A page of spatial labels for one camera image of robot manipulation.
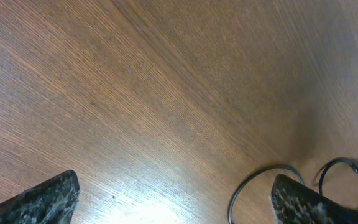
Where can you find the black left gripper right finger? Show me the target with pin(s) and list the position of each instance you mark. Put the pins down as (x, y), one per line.
(293, 202)

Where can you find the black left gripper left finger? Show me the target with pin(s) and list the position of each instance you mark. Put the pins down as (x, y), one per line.
(52, 201)

